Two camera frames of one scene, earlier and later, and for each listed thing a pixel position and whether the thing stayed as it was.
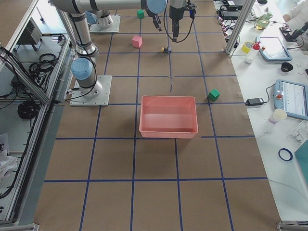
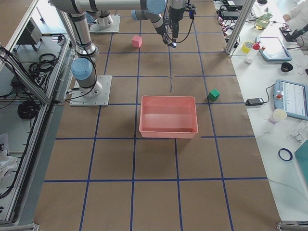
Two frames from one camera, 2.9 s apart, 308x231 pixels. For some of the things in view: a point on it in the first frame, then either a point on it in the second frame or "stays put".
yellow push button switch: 164,50 to 173,44
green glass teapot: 263,22 stays put
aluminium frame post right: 239,26 stays put
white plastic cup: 277,114 stays put
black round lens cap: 286,67 stays put
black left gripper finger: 157,21 to 161,30
